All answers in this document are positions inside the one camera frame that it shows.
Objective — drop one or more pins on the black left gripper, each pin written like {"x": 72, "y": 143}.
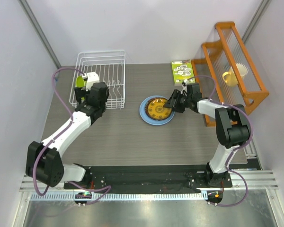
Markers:
{"x": 81, "y": 92}

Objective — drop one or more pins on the aluminium rail frame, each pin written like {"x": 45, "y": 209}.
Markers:
{"x": 246, "y": 198}

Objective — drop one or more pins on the green picture book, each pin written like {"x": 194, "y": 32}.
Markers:
{"x": 182, "y": 70}

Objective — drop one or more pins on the orange wooden shelf rack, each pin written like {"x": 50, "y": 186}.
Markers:
{"x": 221, "y": 51}

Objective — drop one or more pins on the lime green plate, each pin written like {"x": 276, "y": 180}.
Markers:
{"x": 80, "y": 82}

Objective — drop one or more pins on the white wire dish rack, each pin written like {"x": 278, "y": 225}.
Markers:
{"x": 110, "y": 66}

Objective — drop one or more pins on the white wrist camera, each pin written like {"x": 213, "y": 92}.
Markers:
{"x": 90, "y": 78}
{"x": 186, "y": 87}

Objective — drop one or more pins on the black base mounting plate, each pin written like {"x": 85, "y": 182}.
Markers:
{"x": 171, "y": 179}

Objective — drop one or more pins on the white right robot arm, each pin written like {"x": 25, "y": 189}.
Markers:
{"x": 233, "y": 129}

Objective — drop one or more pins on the yellow patterned plate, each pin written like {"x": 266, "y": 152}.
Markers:
{"x": 154, "y": 108}

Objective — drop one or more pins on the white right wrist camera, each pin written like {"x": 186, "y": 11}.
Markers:
{"x": 186, "y": 87}

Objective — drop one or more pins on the red floral plate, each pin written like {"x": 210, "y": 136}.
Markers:
{"x": 145, "y": 113}

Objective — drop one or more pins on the yellow mug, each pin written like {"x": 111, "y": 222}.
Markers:
{"x": 229, "y": 76}

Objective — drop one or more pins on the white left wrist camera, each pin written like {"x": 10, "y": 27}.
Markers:
{"x": 90, "y": 78}

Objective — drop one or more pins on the light blue plate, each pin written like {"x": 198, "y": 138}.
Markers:
{"x": 148, "y": 119}

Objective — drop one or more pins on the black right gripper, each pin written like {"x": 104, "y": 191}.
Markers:
{"x": 176, "y": 94}

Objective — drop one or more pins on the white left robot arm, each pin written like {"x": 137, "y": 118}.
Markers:
{"x": 44, "y": 159}

